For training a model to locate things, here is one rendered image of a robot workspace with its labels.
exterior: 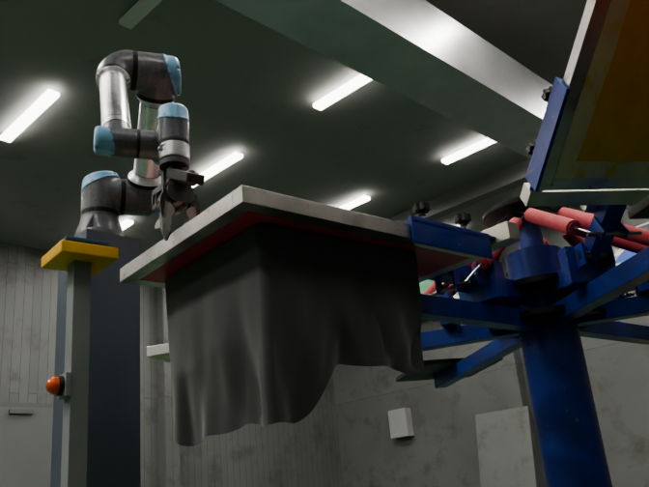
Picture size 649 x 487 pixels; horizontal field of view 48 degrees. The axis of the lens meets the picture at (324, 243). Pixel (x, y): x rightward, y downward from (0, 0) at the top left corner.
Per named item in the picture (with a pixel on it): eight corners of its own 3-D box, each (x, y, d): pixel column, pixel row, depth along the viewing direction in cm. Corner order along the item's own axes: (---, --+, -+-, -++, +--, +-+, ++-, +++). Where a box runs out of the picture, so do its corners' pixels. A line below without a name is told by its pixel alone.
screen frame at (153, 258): (242, 201, 145) (241, 184, 146) (119, 282, 187) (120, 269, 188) (490, 255, 193) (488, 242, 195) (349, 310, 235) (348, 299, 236)
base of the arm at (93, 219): (65, 245, 226) (66, 216, 230) (109, 253, 237) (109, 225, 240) (89, 230, 217) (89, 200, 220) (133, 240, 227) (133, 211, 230)
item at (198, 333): (272, 425, 141) (259, 220, 155) (164, 451, 173) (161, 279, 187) (285, 425, 142) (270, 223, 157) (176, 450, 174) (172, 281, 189)
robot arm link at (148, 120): (117, 204, 242) (131, 43, 216) (162, 206, 247) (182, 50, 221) (119, 221, 232) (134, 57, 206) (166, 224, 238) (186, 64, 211)
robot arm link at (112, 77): (93, 38, 211) (96, 128, 176) (131, 42, 214) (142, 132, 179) (91, 73, 218) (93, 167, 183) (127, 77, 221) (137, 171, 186)
